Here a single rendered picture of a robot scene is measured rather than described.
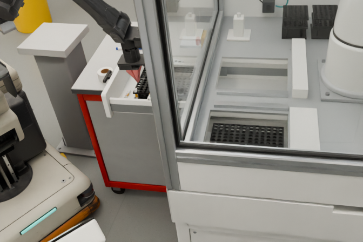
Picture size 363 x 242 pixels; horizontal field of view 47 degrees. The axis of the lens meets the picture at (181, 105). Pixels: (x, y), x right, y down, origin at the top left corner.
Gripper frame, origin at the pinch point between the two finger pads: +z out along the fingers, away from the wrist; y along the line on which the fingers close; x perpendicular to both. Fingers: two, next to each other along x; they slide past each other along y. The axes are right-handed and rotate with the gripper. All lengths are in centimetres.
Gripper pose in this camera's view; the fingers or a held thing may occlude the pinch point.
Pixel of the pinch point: (138, 79)
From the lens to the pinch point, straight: 153.6
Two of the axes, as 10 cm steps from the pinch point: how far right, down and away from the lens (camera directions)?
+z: 1.4, 7.7, 6.2
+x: 1.9, -6.4, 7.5
